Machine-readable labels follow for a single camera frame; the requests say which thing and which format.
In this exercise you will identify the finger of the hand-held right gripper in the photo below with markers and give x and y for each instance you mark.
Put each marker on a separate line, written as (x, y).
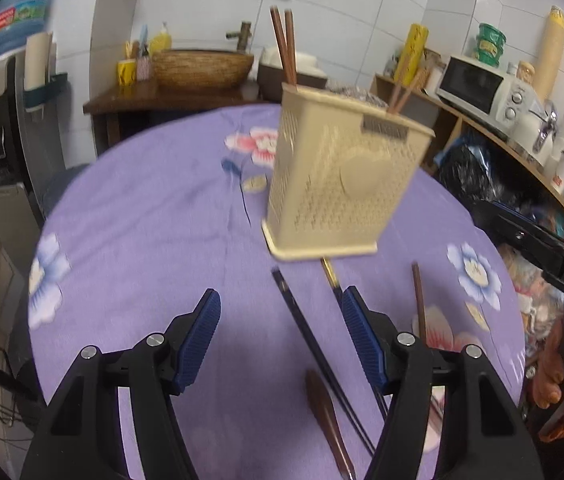
(517, 232)

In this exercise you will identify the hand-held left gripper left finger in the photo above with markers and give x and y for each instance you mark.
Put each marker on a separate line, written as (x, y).
(199, 340)

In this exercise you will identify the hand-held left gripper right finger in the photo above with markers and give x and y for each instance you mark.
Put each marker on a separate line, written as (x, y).
(362, 340)

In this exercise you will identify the dark blue chopstick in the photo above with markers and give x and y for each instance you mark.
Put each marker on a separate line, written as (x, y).
(312, 340)

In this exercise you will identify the dark chopstick with gold band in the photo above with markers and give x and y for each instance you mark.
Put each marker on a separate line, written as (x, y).
(331, 275)

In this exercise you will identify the beige perforated utensil holder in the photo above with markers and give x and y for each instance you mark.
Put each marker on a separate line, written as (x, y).
(347, 175)

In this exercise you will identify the pile of colourful bags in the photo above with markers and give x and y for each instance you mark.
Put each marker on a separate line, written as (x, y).
(529, 280)

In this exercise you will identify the reddish brown chopstick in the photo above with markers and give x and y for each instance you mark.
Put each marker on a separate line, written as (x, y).
(419, 305)

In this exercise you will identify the light wooden side shelf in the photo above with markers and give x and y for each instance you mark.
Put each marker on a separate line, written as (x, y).
(522, 157)

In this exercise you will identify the black plastic bag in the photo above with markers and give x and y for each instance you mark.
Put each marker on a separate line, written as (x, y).
(467, 170)

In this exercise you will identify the white kettle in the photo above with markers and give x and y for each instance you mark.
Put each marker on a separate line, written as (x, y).
(529, 132)

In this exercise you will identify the purple floral tablecloth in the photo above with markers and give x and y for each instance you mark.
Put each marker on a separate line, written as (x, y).
(151, 240)

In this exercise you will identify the white microwave oven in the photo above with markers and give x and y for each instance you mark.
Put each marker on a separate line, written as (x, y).
(477, 87)

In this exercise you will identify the brown wooden chopstick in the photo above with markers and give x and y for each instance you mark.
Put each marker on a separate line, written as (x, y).
(408, 92)
(278, 45)
(398, 92)
(290, 47)

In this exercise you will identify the tall beige cup stack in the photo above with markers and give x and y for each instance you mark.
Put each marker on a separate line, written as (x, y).
(552, 55)

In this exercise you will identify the stack of green bowls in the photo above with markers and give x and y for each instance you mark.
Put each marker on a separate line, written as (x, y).
(489, 45)

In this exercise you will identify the yellow patterned roll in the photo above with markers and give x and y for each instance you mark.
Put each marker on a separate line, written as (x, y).
(412, 55)

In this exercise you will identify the dark wooden washstand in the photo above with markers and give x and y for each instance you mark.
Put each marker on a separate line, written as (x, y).
(111, 105)

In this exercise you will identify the woven basket basin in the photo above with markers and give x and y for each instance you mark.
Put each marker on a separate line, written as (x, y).
(201, 70)

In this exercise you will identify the brown and white rice cooker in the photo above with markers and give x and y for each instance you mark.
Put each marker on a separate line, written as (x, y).
(272, 77)

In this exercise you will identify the yellow cup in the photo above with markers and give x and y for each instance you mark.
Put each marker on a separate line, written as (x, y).
(126, 72)

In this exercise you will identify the patterned toothbrush cup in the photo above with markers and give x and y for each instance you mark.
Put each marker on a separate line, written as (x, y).
(144, 67)

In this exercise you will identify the yellow soap bottle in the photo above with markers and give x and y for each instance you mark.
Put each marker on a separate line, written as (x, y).
(161, 42)

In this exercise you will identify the bamboo style faucet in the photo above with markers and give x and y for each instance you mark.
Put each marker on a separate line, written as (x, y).
(243, 35)

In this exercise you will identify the paper cup dispenser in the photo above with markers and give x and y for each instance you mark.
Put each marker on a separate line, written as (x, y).
(39, 75)

